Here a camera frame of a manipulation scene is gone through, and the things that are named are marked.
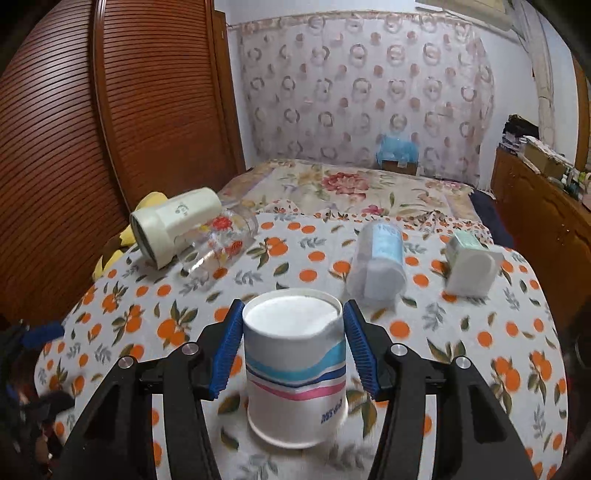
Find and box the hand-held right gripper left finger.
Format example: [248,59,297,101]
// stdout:
[59,298,246,480]

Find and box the white green label cup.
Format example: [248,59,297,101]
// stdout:
[444,230,503,296]

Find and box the clear floral glass cup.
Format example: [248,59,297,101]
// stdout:
[178,206,259,282]

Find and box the clutter on cabinet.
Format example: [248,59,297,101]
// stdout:
[501,114,591,199]

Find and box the floral blanket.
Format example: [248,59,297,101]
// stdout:
[217,159,476,221]

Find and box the cardboard box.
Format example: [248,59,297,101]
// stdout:
[380,158,418,175]

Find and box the patterned lace curtain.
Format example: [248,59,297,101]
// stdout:
[237,10,495,178]

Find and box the cream plastic cup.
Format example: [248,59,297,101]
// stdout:
[130,187,223,270]

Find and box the wooden cabinet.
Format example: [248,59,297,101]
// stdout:
[490,147,591,333]

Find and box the translucent blue label cup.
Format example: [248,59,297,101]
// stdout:
[346,221,408,307]

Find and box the blue plastic bag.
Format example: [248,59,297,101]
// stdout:
[375,134,419,163]

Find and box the orange print bedsheet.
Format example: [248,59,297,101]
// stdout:
[34,199,570,480]

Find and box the yellow plush toy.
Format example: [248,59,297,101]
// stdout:
[92,192,169,282]

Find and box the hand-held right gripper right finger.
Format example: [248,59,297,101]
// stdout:
[342,299,539,480]

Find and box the wooden slatted wardrobe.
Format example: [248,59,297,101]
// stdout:
[0,0,246,324]

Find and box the striped white paper cup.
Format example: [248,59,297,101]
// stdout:
[242,289,348,448]

